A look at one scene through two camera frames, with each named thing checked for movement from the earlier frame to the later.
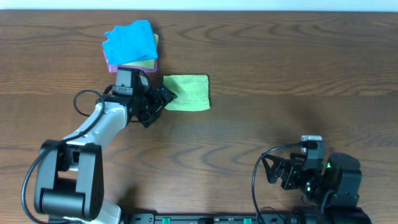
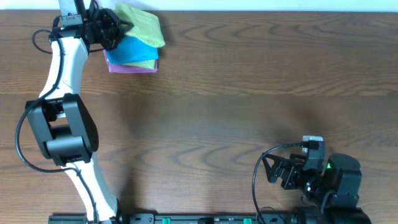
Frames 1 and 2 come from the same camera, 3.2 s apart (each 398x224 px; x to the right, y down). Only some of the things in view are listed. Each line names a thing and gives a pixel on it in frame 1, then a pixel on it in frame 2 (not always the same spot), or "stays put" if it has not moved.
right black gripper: [293, 167] stays put
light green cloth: [193, 92] -> [147, 27]
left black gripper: [154, 104] -> [112, 29]
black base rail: [248, 218] stays put
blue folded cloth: [131, 43] stays put
